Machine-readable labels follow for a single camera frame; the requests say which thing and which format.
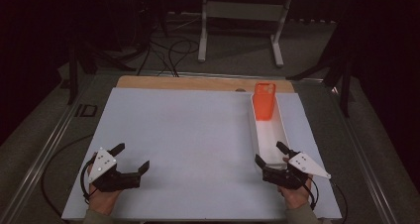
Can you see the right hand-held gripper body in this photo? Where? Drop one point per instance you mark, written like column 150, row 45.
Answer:
column 305, row 164

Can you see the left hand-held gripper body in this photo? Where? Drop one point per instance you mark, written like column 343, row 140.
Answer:
column 104, row 163

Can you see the long white plastic tray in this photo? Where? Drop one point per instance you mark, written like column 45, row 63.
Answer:
column 270, row 134

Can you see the orange phone case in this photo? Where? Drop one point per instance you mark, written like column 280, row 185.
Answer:
column 264, row 105

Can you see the person's right hand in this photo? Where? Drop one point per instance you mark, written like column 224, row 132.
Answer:
column 297, row 199

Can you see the person's left hand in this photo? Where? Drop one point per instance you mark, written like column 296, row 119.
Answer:
column 102, row 201

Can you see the white table mat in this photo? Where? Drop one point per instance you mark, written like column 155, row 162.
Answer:
column 171, row 134

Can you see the black tripod stand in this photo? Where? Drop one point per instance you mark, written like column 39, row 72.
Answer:
column 73, row 82
column 345, row 91

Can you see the metal floor rail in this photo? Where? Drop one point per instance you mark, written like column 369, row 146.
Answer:
column 363, row 158
column 46, row 151

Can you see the white metal stand frame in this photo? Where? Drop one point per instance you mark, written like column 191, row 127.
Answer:
column 242, row 11

